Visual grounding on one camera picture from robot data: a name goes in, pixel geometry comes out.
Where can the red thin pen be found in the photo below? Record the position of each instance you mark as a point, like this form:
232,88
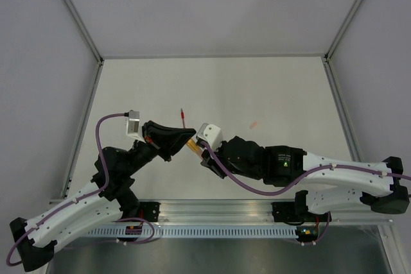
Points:
183,118

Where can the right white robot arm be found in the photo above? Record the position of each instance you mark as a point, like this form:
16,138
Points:
274,170

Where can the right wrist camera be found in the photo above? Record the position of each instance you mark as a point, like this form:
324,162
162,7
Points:
210,134

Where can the white slotted cable duct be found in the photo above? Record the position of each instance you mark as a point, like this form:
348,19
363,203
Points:
191,232

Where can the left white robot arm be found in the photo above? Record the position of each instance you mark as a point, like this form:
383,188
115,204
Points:
106,197

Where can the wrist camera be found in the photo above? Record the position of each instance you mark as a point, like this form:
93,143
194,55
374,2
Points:
132,124
210,134

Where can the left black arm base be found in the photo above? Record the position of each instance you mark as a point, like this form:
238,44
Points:
141,211

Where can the aluminium mounting rail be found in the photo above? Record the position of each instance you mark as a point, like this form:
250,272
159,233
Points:
215,212

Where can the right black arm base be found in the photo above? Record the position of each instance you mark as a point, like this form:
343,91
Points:
289,213

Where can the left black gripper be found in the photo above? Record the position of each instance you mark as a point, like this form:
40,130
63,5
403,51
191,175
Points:
160,136

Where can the right aluminium frame post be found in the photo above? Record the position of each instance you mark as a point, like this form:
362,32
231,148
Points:
348,19

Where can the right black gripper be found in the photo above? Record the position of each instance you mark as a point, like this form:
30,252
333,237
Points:
209,160

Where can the aluminium frame post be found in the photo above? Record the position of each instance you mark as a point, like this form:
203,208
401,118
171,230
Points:
348,19
82,29

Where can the left aluminium frame post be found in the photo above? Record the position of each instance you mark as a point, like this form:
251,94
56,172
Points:
82,29

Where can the orange highlighter pen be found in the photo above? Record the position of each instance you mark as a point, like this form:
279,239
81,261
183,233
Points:
191,144

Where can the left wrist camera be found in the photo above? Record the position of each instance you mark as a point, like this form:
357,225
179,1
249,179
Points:
132,124

